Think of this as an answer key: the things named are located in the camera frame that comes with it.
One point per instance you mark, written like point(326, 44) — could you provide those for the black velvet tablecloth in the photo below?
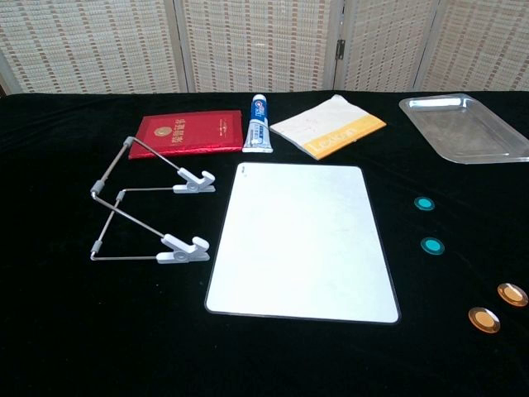
point(82, 331)

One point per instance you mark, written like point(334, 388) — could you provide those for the woven folding screen panel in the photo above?
point(91, 41)
point(483, 41)
point(384, 41)
point(256, 41)

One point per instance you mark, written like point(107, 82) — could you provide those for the metal screen hinge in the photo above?
point(340, 49)

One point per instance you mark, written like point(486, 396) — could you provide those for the stainless steel tray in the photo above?
point(467, 128)

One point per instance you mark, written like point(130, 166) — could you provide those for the red certificate book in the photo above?
point(190, 132)

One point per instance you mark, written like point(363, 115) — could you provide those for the white and yellow box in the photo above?
point(326, 124)

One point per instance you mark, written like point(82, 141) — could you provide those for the orange disc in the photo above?
point(484, 319)
point(512, 294)

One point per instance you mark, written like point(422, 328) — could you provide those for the blue white toothpaste tube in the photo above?
point(258, 132)

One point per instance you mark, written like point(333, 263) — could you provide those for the teal disc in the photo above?
point(424, 203)
point(432, 246)

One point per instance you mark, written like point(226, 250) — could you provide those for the white magnetic board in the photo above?
point(301, 248)

